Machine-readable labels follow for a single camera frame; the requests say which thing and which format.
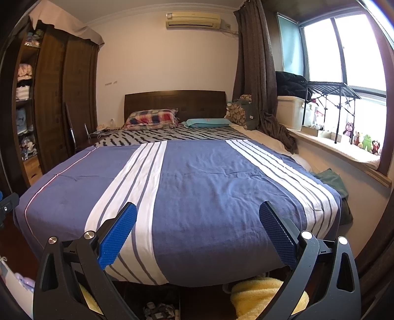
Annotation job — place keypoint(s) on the purple plastic toy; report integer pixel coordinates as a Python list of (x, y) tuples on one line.
[(24, 280)]

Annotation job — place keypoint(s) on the blue white striped blanket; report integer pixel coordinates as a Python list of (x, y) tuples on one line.
[(200, 190)]

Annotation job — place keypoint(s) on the yellow fluffy towel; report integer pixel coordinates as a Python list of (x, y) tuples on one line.
[(261, 292), (89, 298)]

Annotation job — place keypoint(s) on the teal pillow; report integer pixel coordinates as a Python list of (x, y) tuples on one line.
[(206, 123)]

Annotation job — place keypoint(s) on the brown floral cushion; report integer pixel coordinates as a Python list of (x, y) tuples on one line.
[(236, 113)]

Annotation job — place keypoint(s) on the wooden nightstand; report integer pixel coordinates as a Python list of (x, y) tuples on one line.
[(89, 142)]

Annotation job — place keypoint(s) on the brown monkey plush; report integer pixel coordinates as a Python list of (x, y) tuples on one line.
[(375, 147)]

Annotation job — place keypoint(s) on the pink folded clothes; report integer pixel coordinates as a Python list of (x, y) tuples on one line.
[(25, 71)]

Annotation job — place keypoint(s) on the purple monkey plush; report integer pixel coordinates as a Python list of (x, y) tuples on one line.
[(348, 129)]

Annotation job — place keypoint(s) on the teal roller blind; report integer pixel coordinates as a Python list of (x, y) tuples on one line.
[(289, 43)]

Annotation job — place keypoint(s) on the dark wooden wardrobe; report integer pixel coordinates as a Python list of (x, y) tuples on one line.
[(61, 98)]

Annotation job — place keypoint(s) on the small beige bear plush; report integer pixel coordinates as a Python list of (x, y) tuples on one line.
[(358, 138)]

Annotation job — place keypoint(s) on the zebra striped bed sheet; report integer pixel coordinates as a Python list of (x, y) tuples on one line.
[(172, 135)]

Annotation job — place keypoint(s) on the black metal folding rack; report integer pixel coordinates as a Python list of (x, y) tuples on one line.
[(332, 89)]

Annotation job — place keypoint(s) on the black jacket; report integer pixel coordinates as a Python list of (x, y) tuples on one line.
[(291, 83)]

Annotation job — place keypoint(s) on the folded metal chair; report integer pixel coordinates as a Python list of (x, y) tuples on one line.
[(71, 129)]

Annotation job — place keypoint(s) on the white storage box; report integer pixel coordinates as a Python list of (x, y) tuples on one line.
[(289, 112)]

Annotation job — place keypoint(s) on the wooden bed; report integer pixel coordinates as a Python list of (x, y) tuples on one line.
[(172, 104)]

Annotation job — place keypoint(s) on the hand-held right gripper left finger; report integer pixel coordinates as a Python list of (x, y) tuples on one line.
[(118, 237)]

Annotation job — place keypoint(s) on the wooden window sill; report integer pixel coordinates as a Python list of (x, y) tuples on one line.
[(344, 160)]

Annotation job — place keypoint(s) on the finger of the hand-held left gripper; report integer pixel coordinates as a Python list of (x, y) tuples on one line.
[(7, 209)]

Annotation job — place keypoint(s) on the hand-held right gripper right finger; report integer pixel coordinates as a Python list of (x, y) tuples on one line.
[(277, 237)]

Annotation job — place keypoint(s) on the green cloth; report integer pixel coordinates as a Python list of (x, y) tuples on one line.
[(331, 181)]

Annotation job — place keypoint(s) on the light blue folded clothes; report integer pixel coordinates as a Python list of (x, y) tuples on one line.
[(22, 120)]

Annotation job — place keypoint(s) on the dark cloth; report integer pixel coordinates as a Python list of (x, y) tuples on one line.
[(346, 212)]

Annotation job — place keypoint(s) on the dark brown bin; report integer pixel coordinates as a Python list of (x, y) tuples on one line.
[(135, 301)]

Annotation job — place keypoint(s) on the white folded clothes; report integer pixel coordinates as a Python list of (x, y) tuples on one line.
[(23, 93)]

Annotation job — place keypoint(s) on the plaid pillow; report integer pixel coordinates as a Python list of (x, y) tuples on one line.
[(150, 118)]

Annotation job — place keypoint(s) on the brown curtain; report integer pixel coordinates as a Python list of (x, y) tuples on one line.
[(255, 67), (377, 246)]

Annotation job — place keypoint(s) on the wall air conditioner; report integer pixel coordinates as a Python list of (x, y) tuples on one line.
[(193, 21)]

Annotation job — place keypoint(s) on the green frog plush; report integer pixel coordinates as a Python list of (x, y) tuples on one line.
[(367, 142)]

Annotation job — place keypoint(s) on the grey dust cover cloth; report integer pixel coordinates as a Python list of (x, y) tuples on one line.
[(61, 18)]

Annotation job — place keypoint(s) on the pile of crumpled wrappers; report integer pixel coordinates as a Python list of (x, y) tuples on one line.
[(160, 310)]

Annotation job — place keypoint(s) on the window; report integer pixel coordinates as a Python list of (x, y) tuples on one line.
[(357, 55)]

